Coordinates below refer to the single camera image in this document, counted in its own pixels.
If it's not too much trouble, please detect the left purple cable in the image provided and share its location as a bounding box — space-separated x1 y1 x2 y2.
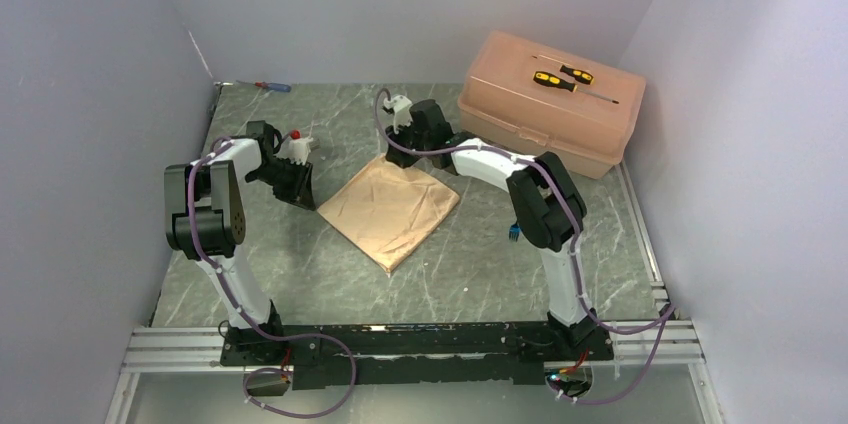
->
186 136 359 420

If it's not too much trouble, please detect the small yellow black screwdriver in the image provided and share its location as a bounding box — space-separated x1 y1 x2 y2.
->
534 54 594 85

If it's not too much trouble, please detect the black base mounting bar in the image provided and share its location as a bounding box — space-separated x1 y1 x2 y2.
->
220 319 615 390

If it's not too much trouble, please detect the peach plastic toolbox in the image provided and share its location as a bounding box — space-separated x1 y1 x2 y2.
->
458 31 646 179

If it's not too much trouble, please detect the purple cable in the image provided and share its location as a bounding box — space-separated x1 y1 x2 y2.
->
373 87 677 408
186 136 359 420

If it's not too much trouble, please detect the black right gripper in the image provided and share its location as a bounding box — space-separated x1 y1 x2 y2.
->
385 118 432 170

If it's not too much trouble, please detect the aluminium frame rail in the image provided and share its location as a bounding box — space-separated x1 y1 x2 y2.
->
104 275 727 424

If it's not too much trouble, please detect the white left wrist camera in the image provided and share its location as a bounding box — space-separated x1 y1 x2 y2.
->
278 130 320 165

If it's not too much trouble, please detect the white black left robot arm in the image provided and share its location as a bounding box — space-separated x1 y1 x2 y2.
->
164 120 317 364

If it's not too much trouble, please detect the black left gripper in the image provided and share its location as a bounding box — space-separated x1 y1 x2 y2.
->
248 157 315 211

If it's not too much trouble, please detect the red blue screwdriver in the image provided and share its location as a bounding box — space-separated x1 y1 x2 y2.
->
237 80 291 93

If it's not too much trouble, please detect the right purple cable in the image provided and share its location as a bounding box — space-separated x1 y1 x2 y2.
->
373 87 677 408

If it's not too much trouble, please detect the blue plastic fork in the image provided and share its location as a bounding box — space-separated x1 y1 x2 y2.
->
508 223 521 242

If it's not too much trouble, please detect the large yellow black screwdriver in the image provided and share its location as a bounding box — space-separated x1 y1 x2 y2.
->
533 71 619 105

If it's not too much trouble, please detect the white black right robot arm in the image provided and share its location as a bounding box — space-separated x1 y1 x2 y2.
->
373 89 596 359

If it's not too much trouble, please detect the peach satin napkin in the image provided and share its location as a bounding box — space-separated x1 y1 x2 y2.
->
317 154 460 274

